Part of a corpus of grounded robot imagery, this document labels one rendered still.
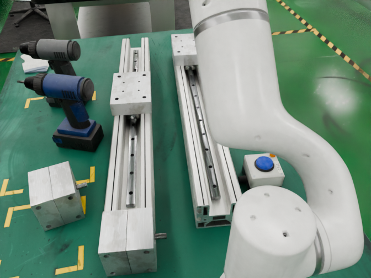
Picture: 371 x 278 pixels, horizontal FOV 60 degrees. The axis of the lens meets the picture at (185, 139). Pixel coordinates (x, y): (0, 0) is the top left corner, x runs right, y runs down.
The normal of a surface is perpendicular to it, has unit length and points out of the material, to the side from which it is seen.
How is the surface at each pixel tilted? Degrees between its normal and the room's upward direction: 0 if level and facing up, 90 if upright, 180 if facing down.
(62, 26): 90
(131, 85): 0
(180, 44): 0
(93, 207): 0
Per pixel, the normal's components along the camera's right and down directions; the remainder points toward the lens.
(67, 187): 0.00, -0.73
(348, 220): -0.17, -0.04
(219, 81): -0.66, 0.07
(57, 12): 0.18, 0.66
